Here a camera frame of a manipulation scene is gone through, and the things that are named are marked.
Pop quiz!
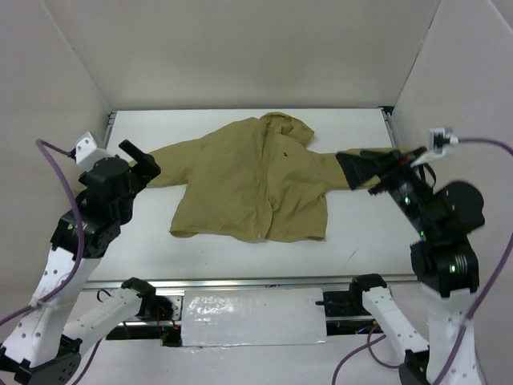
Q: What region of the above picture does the khaki hooded zip jacket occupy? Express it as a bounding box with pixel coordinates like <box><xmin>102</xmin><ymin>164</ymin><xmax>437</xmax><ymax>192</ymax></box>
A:
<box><xmin>143</xmin><ymin>111</ymin><xmax>406</xmax><ymax>244</ymax></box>

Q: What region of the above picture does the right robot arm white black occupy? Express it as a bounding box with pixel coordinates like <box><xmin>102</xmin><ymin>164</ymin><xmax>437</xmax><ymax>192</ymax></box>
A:
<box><xmin>336</xmin><ymin>147</ymin><xmax>485</xmax><ymax>384</ymax></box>

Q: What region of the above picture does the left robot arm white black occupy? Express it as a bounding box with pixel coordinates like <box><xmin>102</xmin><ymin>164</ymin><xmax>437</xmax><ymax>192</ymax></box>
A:
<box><xmin>1</xmin><ymin>134</ymin><xmax>160</xmax><ymax>384</ymax></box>

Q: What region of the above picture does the white foil covered panel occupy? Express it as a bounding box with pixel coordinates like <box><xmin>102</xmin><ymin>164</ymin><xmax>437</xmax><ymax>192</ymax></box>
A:
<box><xmin>181</xmin><ymin>289</ymin><xmax>327</xmax><ymax>347</ymax></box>

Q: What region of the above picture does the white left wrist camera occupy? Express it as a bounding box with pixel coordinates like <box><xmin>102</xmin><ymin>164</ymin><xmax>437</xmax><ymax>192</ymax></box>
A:
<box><xmin>74</xmin><ymin>132</ymin><xmax>112</xmax><ymax>171</ymax></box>

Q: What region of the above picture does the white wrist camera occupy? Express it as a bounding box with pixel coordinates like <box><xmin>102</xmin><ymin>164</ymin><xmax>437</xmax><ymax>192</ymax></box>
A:
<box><xmin>411</xmin><ymin>127</ymin><xmax>459</xmax><ymax>168</ymax></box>
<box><xmin>74</xmin><ymin>132</ymin><xmax>112</xmax><ymax>171</ymax></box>

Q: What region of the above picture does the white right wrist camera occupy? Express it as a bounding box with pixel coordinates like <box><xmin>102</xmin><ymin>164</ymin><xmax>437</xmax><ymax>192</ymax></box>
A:
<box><xmin>411</xmin><ymin>127</ymin><xmax>459</xmax><ymax>168</ymax></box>

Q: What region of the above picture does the aluminium table frame rail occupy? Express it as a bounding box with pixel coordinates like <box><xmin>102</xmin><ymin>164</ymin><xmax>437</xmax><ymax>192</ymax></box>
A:
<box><xmin>84</xmin><ymin>108</ymin><xmax>417</xmax><ymax>293</ymax></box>

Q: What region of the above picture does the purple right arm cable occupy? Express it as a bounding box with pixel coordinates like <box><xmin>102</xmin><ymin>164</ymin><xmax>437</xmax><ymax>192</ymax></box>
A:
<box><xmin>332</xmin><ymin>136</ymin><xmax>513</xmax><ymax>385</ymax></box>

